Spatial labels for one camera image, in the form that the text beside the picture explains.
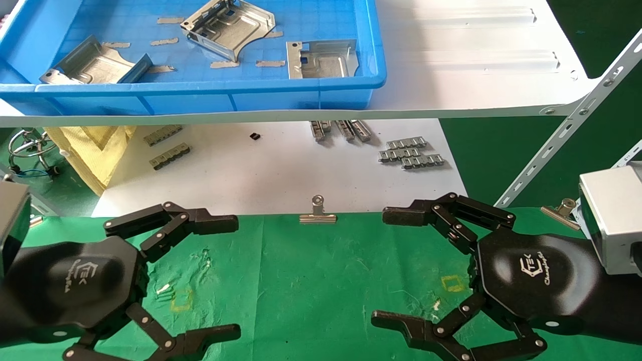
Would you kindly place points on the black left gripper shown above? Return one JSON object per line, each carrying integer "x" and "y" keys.
{"x": 75, "y": 286}

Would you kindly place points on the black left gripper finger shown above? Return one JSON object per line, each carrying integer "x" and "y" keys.
{"x": 210, "y": 224}

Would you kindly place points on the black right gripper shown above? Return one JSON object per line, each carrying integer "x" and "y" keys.
{"x": 536, "y": 281}

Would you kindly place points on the stamped sheet metal bracket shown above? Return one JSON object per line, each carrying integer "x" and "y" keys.
{"x": 235, "y": 30}
{"x": 326, "y": 62}
{"x": 93, "y": 65}

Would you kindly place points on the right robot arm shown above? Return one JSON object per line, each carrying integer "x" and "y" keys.
{"x": 622, "y": 306}

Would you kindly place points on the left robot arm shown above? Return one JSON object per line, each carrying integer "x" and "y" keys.
{"x": 6, "y": 326}

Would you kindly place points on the olive connector strip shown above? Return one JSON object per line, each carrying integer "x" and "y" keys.
{"x": 170, "y": 156}
{"x": 163, "y": 135}

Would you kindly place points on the white flat board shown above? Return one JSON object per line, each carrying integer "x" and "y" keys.
{"x": 276, "y": 175}

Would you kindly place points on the green table cloth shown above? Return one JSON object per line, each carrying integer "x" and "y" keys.
{"x": 311, "y": 281}

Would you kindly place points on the silver binder clip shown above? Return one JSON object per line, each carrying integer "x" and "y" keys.
{"x": 317, "y": 216}
{"x": 560, "y": 210}
{"x": 35, "y": 220}

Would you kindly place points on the silver connector strip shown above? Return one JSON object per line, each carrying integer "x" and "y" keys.
{"x": 406, "y": 143}
{"x": 398, "y": 154}
{"x": 422, "y": 161}
{"x": 362, "y": 130}
{"x": 319, "y": 129}
{"x": 345, "y": 130}

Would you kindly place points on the yellow cloth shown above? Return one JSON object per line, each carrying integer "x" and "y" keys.
{"x": 90, "y": 150}

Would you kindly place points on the blue plastic bin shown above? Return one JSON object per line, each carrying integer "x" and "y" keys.
{"x": 125, "y": 100}

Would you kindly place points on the grey tape strip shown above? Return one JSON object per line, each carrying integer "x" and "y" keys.
{"x": 224, "y": 64}
{"x": 116, "y": 45}
{"x": 274, "y": 34}
{"x": 160, "y": 68}
{"x": 170, "y": 20}
{"x": 164, "y": 41}
{"x": 271, "y": 63}

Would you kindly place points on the white metal shelf panel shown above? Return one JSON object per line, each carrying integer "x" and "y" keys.
{"x": 476, "y": 60}

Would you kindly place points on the white slotted angle brace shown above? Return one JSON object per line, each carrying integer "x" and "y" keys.
{"x": 577, "y": 120}
{"x": 627, "y": 159}

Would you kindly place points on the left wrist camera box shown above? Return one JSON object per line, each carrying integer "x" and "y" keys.
{"x": 12, "y": 225}

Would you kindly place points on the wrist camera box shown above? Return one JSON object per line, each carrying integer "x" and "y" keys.
{"x": 612, "y": 215}
{"x": 12, "y": 225}

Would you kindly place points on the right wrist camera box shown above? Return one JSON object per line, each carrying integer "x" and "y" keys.
{"x": 612, "y": 215}

